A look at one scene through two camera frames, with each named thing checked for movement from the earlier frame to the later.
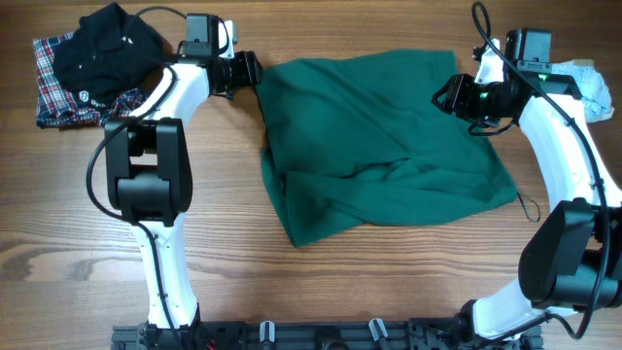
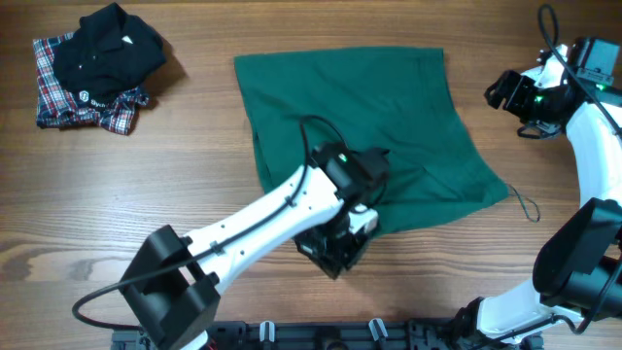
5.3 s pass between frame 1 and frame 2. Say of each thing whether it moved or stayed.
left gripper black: moved
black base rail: stayed
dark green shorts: moved
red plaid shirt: stayed
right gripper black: moved
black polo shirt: stayed
